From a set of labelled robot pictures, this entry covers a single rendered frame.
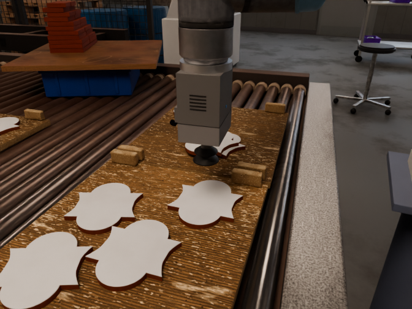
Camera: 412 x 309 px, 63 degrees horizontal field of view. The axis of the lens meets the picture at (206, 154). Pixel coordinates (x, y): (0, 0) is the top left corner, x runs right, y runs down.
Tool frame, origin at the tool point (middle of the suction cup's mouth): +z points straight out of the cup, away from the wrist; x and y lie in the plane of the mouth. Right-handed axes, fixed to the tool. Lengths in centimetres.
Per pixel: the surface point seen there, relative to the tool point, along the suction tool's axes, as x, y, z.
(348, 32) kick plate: 119, -916, 92
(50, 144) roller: -46, -17, 11
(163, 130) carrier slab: -19.6, -28.4, 9.0
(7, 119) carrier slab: -63, -22, 8
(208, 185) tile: -0.8, -4.6, 8.0
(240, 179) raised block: 4.7, -7.9, 7.9
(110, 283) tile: -6.8, 20.9, 8.0
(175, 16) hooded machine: -142, -369, 14
